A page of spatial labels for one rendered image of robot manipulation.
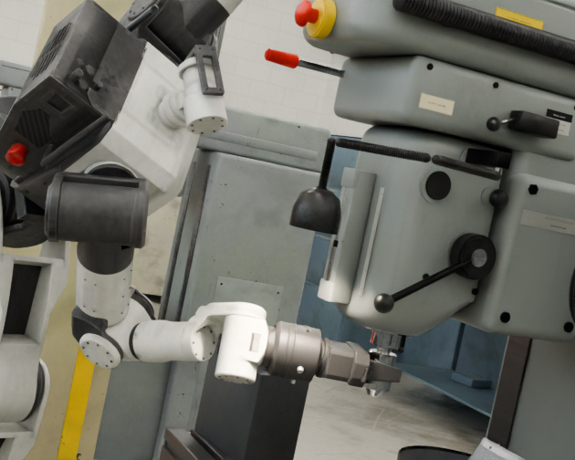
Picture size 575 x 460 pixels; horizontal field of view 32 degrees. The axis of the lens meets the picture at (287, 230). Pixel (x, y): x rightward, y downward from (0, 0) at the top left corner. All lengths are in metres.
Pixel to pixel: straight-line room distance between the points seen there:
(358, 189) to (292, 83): 9.88
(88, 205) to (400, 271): 0.48
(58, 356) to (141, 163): 1.73
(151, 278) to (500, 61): 8.70
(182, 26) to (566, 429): 0.98
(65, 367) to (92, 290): 1.65
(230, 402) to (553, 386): 0.65
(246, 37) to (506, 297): 9.72
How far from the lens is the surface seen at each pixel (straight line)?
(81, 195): 1.52
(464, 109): 1.51
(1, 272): 1.88
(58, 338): 3.25
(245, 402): 2.01
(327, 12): 1.50
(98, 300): 1.65
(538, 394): 1.90
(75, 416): 3.33
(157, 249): 10.06
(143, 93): 1.66
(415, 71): 1.47
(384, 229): 1.52
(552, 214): 1.63
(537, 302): 1.64
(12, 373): 1.94
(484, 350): 8.29
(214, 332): 1.67
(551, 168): 1.63
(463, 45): 1.50
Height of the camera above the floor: 1.52
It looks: 3 degrees down
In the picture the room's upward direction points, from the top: 12 degrees clockwise
